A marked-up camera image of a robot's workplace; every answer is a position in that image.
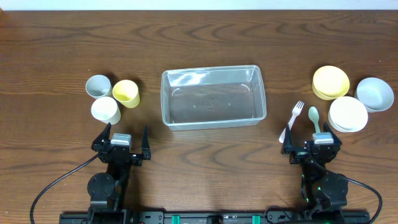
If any white plastic bowl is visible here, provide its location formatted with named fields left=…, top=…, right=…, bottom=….
left=328, top=96, right=368, bottom=133

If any grey plastic cup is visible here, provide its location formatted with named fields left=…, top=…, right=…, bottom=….
left=85, top=75, right=113, bottom=99

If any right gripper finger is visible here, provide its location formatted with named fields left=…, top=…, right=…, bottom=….
left=281, top=124, right=293, bottom=153
left=323, top=121, right=341, bottom=144

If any white plastic cup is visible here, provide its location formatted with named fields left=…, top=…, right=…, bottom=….
left=91, top=96, right=121, bottom=125

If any grey plastic bowl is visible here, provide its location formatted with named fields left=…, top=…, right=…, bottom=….
left=354, top=77, right=394, bottom=113

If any green plastic spoon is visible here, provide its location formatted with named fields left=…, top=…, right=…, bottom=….
left=308, top=106, right=320, bottom=133

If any yellow plastic cup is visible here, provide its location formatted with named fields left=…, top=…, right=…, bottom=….
left=113, top=80, right=141, bottom=108

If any clear plastic container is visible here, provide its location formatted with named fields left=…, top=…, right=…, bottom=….
left=160, top=65, right=267, bottom=131

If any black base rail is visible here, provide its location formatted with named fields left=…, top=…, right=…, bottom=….
left=59, top=208, right=371, bottom=224

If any yellow plastic bowl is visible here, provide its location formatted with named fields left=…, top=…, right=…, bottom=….
left=312, top=65, right=350, bottom=100

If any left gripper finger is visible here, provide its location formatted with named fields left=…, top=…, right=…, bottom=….
left=141, top=126, right=150, bottom=156
left=92, top=123, right=111, bottom=146

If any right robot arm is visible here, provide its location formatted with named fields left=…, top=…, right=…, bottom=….
left=280, top=123, right=348, bottom=222

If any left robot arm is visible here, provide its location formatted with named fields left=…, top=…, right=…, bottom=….
left=87, top=123, right=151, bottom=223

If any white plastic fork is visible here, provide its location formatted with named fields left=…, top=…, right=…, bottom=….
left=279, top=101, right=304, bottom=143

